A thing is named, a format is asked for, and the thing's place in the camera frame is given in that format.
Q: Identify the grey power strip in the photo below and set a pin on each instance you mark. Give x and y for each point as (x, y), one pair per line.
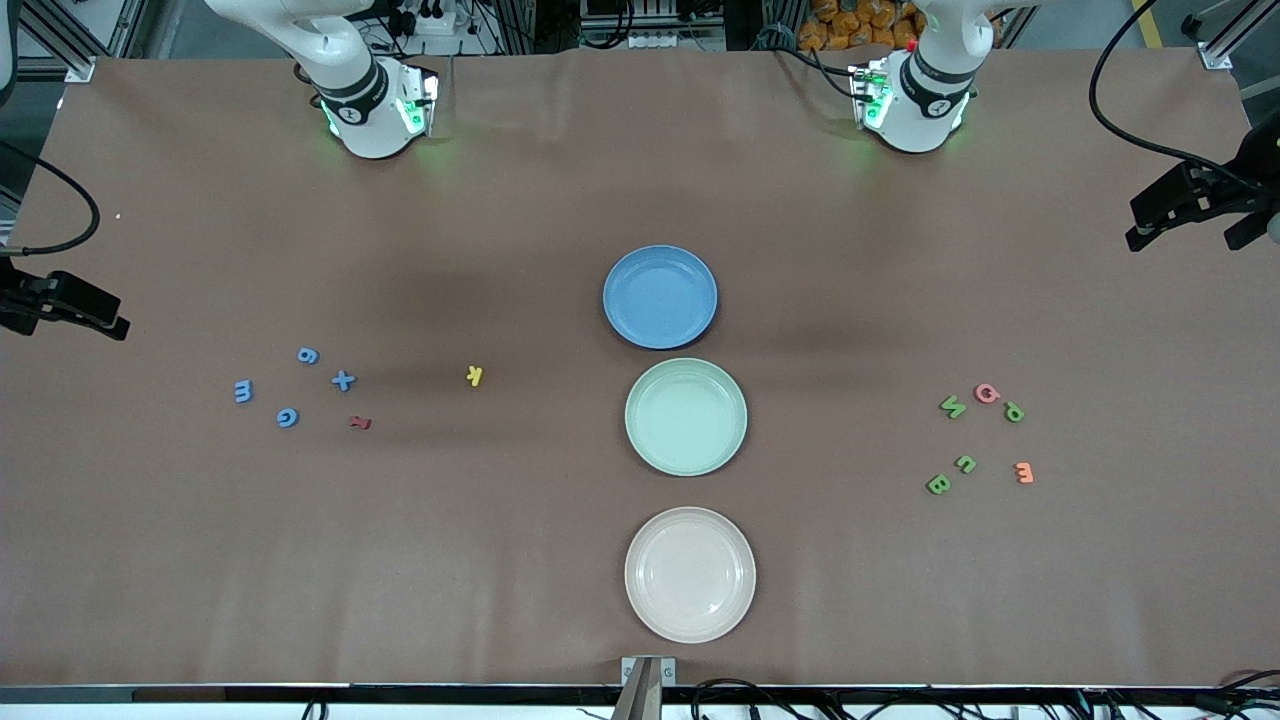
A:
(660, 42)

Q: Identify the pale pink plate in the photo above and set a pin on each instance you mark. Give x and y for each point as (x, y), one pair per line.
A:
(690, 575)

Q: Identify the blue plate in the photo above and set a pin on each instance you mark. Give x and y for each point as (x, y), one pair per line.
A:
(660, 297)

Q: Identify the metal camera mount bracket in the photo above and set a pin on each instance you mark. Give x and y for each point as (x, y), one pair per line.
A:
(648, 672)

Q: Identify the blue letter X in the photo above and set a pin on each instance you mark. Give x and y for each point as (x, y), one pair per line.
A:
(343, 380)

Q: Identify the orange letter E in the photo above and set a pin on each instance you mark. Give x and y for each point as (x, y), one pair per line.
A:
(1023, 472)

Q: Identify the metal table edge rail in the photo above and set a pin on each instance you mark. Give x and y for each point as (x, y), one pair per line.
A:
(300, 692)

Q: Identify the pink letter G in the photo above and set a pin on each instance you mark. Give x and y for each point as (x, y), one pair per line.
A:
(980, 393)

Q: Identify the light green plate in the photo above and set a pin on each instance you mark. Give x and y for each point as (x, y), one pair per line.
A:
(686, 417)

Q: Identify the blue letter G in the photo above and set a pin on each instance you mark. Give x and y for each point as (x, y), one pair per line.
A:
(281, 418)

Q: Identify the green letter B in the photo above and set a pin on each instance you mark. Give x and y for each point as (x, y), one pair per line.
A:
(938, 484)

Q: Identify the aluminium frame post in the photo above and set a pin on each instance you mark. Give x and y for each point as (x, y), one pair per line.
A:
(1215, 55)
(80, 68)

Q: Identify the green letter N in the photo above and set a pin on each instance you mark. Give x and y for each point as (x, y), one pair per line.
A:
(953, 406)

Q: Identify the brown paper table cover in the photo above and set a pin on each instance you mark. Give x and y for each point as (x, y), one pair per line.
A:
(300, 550)

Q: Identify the green letter P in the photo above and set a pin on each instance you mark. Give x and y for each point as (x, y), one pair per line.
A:
(1014, 411)

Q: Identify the bag of orange fruits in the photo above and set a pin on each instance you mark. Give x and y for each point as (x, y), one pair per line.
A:
(860, 25)

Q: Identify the white power strip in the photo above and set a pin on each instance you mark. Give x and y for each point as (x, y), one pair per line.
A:
(435, 18)

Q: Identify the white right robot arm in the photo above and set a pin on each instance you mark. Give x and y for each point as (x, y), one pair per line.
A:
(375, 110)

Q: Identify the blue letter E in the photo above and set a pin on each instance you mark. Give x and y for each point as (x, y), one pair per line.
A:
(243, 391)

